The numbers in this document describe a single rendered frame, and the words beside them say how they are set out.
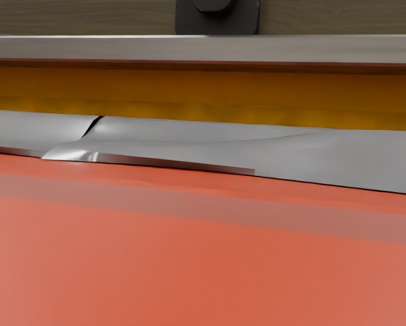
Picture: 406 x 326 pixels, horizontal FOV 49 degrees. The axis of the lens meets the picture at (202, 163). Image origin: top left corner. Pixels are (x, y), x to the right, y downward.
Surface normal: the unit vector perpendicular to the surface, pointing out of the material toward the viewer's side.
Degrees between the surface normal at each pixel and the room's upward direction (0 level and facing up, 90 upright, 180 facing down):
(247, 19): 90
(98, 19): 90
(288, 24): 90
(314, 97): 90
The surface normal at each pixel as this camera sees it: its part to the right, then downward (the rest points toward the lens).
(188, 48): -0.29, 0.07
